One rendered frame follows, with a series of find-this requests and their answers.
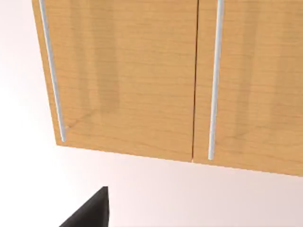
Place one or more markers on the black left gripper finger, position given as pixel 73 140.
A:
pixel 94 210

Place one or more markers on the wooden cupboard door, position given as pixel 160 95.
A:
pixel 260 94
pixel 132 78

